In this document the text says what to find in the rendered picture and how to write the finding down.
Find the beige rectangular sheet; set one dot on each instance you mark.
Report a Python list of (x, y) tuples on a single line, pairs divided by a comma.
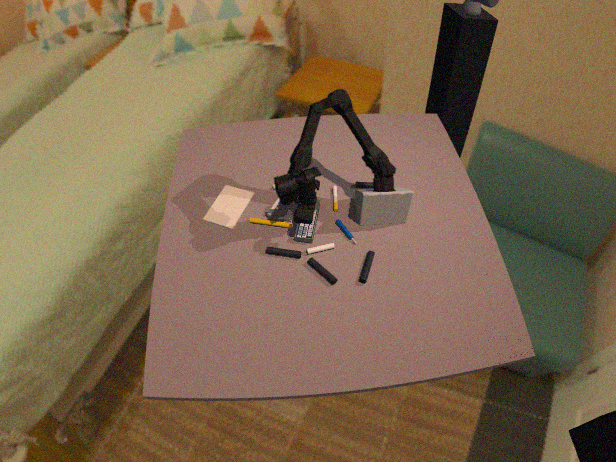
[(228, 207)]

